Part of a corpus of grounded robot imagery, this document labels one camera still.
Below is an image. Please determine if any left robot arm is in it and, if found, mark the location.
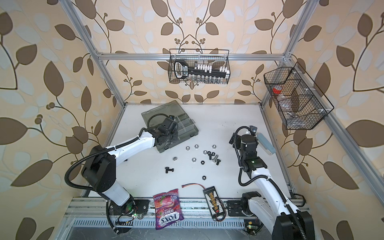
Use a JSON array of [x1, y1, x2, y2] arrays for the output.
[[65, 114, 178, 213]]

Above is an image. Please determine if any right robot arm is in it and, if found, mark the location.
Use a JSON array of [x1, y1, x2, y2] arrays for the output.
[[230, 126, 316, 240]]

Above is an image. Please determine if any grey plastic organizer box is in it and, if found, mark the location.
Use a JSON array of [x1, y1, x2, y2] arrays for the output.
[[142, 101, 199, 153]]

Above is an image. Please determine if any light blue sharpening block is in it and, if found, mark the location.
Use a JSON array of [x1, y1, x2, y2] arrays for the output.
[[256, 133, 276, 156]]

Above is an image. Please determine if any red item in basket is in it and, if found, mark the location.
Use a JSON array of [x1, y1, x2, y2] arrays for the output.
[[272, 85, 283, 96]]

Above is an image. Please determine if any socket set with ratchet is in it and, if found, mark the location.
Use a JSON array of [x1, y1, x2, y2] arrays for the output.
[[173, 60, 231, 80]]

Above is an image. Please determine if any black parallel charging board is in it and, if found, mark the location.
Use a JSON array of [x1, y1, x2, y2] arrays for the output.
[[203, 186, 227, 222]]

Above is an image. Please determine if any purple Fox's candy bag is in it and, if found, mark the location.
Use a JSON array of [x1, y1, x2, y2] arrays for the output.
[[153, 189, 184, 230]]

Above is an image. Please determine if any red black wire lead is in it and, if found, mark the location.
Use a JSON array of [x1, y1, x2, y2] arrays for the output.
[[182, 183, 206, 190]]

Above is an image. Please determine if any black wire basket right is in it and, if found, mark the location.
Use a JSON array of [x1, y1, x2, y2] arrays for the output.
[[264, 63, 334, 130]]

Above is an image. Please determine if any black wire basket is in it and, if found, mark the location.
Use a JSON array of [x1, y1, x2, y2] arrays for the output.
[[264, 63, 334, 130], [168, 48, 231, 85]]

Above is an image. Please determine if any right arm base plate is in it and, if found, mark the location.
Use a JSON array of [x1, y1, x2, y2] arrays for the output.
[[225, 200, 247, 217]]

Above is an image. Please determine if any black wire basket centre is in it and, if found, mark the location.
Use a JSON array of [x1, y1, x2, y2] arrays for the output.
[[168, 48, 231, 85]]

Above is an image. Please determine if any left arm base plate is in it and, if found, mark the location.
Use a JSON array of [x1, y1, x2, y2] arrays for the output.
[[107, 199, 150, 216]]

